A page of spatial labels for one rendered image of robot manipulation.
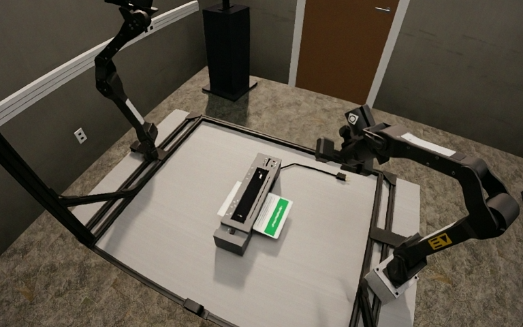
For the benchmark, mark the white printed sheet with green banner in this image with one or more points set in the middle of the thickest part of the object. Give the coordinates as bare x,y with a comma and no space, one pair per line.
272,215

